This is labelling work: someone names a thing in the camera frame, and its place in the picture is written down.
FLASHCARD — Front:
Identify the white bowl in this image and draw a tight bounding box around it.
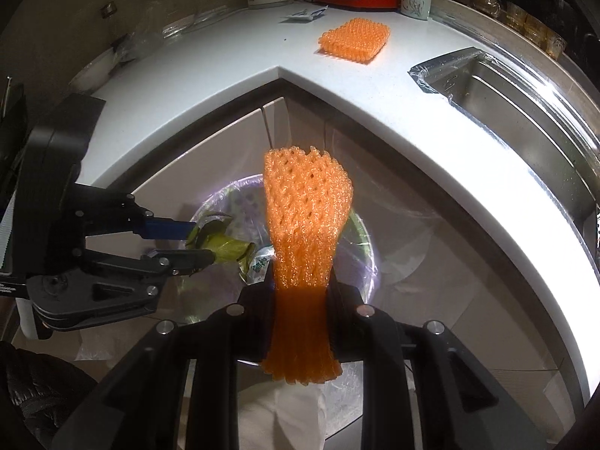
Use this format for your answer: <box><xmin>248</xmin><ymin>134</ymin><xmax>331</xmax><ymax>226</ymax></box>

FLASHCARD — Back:
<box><xmin>69</xmin><ymin>49</ymin><xmax>119</xmax><ymax>93</ymax></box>

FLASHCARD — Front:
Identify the steel sink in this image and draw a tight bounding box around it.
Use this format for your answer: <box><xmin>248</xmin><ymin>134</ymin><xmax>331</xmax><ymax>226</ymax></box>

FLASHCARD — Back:
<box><xmin>407</xmin><ymin>47</ymin><xmax>600</xmax><ymax>223</ymax></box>

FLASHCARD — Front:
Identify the large clear plastic bag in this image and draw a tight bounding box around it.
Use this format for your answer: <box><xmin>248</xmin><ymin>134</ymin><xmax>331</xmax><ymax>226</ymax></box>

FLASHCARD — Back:
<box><xmin>111</xmin><ymin>0</ymin><xmax>208</xmax><ymax>65</ymax></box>

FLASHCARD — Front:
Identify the orange foam fruit net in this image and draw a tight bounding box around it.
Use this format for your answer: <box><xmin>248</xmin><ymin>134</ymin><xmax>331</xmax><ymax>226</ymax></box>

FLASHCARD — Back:
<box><xmin>317</xmin><ymin>17</ymin><xmax>393</xmax><ymax>63</ymax></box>
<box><xmin>260</xmin><ymin>146</ymin><xmax>355</xmax><ymax>388</ymax></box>

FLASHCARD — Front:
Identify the green wrapper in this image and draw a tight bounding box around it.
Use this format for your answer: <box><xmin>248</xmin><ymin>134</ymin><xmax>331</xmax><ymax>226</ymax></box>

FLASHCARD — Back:
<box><xmin>184</xmin><ymin>213</ymin><xmax>275</xmax><ymax>288</ymax></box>

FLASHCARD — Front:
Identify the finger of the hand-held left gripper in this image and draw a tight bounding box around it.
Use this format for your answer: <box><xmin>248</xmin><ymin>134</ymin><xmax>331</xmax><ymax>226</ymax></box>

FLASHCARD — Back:
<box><xmin>25</xmin><ymin>247</ymin><xmax>219</xmax><ymax>335</ymax></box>
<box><xmin>70</xmin><ymin>185</ymin><xmax>198</xmax><ymax>245</ymax></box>

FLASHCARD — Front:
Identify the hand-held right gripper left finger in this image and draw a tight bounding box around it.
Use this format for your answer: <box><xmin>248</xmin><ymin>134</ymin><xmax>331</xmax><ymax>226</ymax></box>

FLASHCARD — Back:
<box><xmin>51</xmin><ymin>285</ymin><xmax>277</xmax><ymax>450</ymax></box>

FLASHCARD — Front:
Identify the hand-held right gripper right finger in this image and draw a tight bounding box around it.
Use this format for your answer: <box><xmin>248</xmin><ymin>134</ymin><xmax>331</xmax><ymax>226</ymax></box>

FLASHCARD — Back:
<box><xmin>327</xmin><ymin>282</ymin><xmax>550</xmax><ymax>450</ymax></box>

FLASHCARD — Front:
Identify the glass teapot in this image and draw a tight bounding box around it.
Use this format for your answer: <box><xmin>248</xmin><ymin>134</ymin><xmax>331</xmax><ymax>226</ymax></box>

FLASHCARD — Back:
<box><xmin>471</xmin><ymin>0</ymin><xmax>501</xmax><ymax>18</ymax></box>

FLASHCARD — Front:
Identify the amber drinking glass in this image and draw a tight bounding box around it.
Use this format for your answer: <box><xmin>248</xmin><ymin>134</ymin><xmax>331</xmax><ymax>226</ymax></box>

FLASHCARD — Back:
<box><xmin>522</xmin><ymin>13</ymin><xmax>548</xmax><ymax>41</ymax></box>
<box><xmin>504</xmin><ymin>2</ymin><xmax>529</xmax><ymax>25</ymax></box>
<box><xmin>543</xmin><ymin>32</ymin><xmax>569</xmax><ymax>60</ymax></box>

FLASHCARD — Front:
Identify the small white packet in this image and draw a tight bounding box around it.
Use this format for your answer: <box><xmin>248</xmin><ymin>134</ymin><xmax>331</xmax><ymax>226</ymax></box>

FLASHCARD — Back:
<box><xmin>280</xmin><ymin>6</ymin><xmax>328</xmax><ymax>24</ymax></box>

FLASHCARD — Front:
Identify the beige cabinet door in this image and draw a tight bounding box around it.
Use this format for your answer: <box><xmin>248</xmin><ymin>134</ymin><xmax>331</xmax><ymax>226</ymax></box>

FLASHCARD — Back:
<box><xmin>91</xmin><ymin>105</ymin><xmax>275</xmax><ymax>245</ymax></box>
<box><xmin>261</xmin><ymin>97</ymin><xmax>331</xmax><ymax>160</ymax></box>
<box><xmin>323</xmin><ymin>119</ymin><xmax>566</xmax><ymax>376</ymax></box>

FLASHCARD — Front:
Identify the green perforated waste bin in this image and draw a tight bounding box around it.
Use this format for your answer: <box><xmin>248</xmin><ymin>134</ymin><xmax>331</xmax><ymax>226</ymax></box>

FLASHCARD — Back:
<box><xmin>180</xmin><ymin>173</ymin><xmax>378</xmax><ymax>420</ymax></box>

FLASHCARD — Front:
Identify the white crumpled sheet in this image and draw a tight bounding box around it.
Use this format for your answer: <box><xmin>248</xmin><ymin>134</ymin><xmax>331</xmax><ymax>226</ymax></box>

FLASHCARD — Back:
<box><xmin>237</xmin><ymin>377</ymin><xmax>329</xmax><ymax>450</ymax></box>

